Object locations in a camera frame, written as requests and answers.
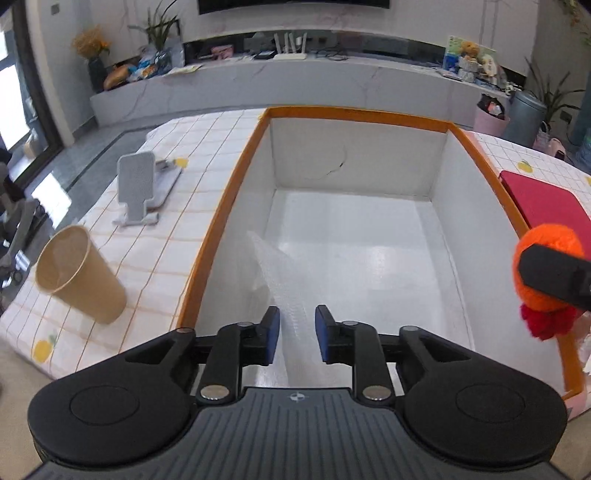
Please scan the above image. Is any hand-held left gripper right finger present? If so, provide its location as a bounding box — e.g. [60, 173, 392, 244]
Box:
[315, 305, 468, 402]

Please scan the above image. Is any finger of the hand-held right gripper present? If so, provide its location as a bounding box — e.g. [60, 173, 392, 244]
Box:
[515, 244, 591, 308]

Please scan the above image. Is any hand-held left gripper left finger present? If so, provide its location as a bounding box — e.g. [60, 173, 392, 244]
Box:
[124, 305, 281, 403]

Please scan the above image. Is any orange knitted toy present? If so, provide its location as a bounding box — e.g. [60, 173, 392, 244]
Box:
[512, 224, 590, 341]

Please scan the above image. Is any orange-rimmed storage box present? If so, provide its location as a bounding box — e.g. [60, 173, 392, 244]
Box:
[177, 106, 585, 403]

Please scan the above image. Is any red notebook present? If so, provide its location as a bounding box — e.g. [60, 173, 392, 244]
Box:
[499, 170, 591, 241]

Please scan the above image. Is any checked tablecloth with lemons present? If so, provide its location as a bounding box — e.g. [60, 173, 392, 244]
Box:
[0, 108, 591, 384]

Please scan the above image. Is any grey trash bin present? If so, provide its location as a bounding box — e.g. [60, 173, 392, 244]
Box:
[502, 90, 548, 149]

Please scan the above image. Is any pink trash bin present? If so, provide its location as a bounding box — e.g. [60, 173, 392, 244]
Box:
[474, 95, 511, 137]

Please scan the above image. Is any potted leafy plant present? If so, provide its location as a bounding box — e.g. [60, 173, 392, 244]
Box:
[526, 58, 586, 136]

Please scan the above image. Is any brown paper cup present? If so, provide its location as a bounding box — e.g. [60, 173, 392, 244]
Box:
[35, 225, 127, 325]

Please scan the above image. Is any grey phone stand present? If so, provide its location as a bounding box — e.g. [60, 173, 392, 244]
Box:
[112, 151, 184, 228]

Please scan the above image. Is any small plush bear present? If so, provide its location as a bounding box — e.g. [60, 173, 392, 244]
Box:
[457, 41, 484, 82]

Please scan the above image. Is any colourful picture card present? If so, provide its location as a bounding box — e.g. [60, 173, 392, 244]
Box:
[443, 35, 498, 71]

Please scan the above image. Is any marble television console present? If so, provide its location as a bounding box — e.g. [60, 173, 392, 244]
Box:
[90, 44, 514, 134]

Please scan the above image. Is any white router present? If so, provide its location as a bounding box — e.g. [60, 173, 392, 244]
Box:
[272, 32, 308, 62]

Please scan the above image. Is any pile of snack packets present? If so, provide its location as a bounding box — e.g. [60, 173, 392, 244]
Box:
[129, 46, 172, 82]

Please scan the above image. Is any brown bread-shaped cushion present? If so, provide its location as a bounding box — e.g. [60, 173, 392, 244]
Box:
[102, 64, 136, 91]

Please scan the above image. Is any dark vase with dried flowers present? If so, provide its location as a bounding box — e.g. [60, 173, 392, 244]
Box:
[71, 25, 112, 93]

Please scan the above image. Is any green plant in glass vase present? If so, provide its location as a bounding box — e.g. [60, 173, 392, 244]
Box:
[129, 0, 184, 56]

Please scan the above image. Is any black wall television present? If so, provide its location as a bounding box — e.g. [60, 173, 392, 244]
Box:
[198, 0, 391, 16]

